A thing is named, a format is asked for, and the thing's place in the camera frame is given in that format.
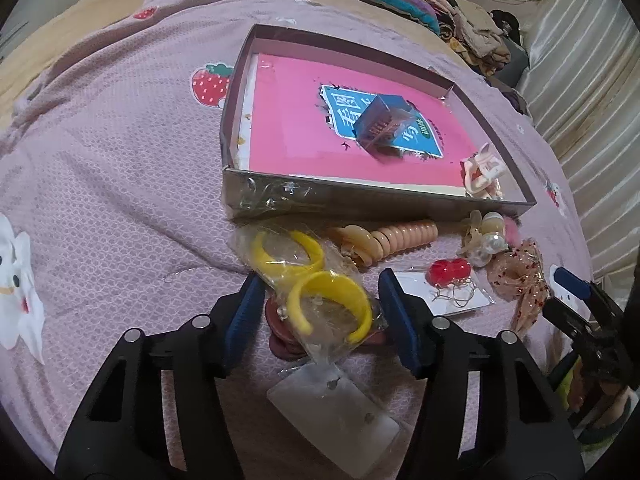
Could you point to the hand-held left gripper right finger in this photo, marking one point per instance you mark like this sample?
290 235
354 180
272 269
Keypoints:
400 320

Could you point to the tan bed sheet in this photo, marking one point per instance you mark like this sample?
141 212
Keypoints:
65 25

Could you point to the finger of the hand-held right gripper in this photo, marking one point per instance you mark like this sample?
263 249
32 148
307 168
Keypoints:
570 280
565 317

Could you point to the red ball earrings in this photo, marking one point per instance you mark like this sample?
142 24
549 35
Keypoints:
470 300

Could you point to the blue hair claw clip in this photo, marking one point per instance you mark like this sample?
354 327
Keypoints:
380 120

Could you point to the pile of clothes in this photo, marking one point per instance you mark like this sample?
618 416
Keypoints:
475 25

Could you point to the pink mesh dotted scrunchie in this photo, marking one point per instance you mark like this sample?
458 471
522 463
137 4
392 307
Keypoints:
530 310
510 270

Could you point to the white striped curtain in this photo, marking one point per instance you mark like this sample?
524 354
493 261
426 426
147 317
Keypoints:
590 85

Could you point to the clear plastic bag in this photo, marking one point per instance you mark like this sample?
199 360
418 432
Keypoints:
280 255

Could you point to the pearl cream hair clip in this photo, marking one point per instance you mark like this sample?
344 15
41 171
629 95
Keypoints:
492 245

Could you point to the pink fluffy hair clip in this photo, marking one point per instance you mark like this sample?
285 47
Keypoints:
512 230

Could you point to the white pink hair claw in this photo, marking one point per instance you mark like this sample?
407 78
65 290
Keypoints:
480 172

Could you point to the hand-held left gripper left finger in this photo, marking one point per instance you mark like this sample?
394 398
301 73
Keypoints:
245 320

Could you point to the pink book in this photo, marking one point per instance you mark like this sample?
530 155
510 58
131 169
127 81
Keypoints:
290 110

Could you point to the person's right forearm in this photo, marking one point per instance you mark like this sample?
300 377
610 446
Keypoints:
600 410

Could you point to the yellow bangle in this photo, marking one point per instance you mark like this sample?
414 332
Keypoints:
316 255
345 290

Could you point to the white stud earring card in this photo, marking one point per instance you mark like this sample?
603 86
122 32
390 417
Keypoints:
330 410

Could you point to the grey cardboard box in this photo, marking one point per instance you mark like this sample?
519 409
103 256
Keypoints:
350 200

